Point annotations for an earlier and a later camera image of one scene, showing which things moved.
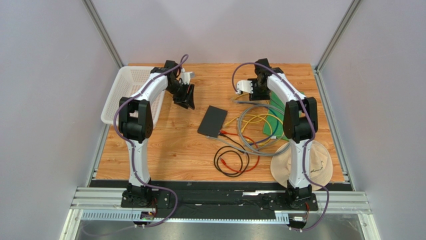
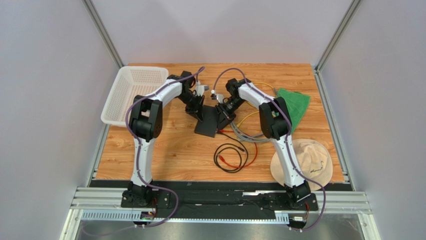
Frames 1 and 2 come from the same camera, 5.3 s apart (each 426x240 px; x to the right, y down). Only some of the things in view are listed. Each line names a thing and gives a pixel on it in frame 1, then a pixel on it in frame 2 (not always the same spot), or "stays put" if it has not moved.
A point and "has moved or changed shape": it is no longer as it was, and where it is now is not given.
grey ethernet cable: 257,104 has moved or changed shape
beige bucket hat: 321,165 stays put
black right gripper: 258,95 to 222,110
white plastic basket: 126,81 stays put
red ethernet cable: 224,162 has moved or changed shape
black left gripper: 186,99 to 197,111
